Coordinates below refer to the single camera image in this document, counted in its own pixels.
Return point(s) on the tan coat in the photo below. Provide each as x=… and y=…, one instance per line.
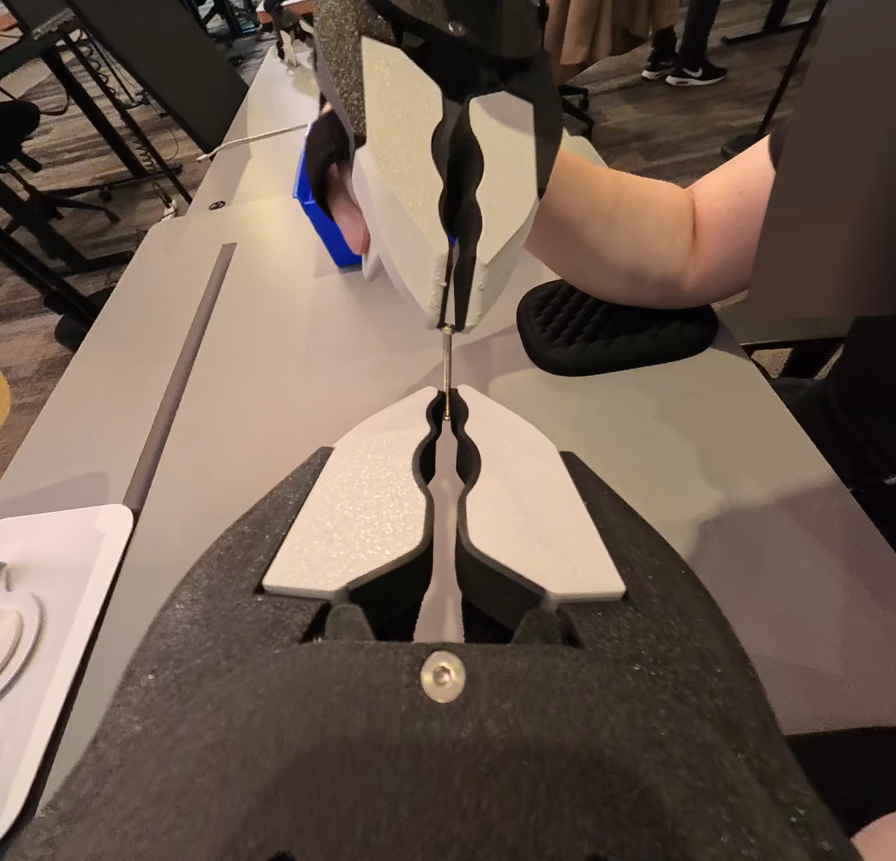
x=609, y=6

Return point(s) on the long metal screw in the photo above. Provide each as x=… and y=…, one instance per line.
x=446, y=364

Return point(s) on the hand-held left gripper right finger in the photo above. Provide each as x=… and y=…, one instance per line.
x=539, y=518

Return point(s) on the black high-back chair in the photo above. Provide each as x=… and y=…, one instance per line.
x=154, y=48

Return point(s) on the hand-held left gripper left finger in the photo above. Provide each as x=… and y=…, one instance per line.
x=350, y=511

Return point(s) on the person's left forearm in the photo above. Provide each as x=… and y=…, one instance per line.
x=878, y=840

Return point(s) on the black wrist rest pad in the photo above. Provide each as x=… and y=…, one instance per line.
x=616, y=343

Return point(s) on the person's right hand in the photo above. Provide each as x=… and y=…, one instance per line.
x=350, y=216

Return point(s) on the black office chair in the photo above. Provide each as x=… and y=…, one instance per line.
x=17, y=122

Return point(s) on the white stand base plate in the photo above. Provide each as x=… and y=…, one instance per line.
x=70, y=560

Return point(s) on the person's right forearm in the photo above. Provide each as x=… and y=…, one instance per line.
x=630, y=230

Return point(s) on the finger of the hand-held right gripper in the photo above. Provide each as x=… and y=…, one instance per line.
x=511, y=174
x=399, y=174

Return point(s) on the blue plastic bin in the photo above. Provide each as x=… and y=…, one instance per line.
x=322, y=244

